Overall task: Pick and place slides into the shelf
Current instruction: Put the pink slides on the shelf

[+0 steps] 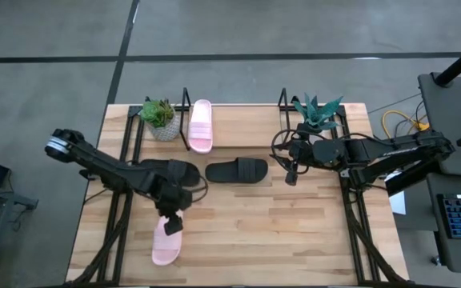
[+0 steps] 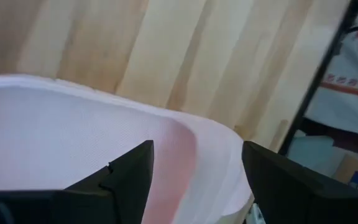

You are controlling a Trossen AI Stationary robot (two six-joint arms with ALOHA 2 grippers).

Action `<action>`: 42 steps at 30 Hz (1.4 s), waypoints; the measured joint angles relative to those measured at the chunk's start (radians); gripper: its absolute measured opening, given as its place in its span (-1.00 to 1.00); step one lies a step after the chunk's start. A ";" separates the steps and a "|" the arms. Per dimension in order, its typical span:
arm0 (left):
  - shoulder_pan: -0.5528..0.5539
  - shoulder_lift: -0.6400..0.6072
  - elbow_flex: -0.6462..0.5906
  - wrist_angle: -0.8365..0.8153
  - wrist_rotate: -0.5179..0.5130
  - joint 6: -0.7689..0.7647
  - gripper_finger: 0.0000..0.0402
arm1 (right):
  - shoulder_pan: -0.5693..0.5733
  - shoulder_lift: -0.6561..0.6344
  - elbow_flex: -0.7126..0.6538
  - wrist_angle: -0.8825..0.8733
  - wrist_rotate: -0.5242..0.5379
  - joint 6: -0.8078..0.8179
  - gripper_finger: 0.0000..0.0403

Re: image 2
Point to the black metal rig frame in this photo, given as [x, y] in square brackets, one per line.
[316, 77]

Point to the cardboard box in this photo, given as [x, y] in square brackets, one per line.
[343, 168]

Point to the pink slide sandal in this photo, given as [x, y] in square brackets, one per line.
[73, 140]

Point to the person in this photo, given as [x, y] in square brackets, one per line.
[346, 105]

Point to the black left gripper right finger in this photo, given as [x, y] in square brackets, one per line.
[291, 193]

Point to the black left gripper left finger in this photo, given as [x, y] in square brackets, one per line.
[126, 174]

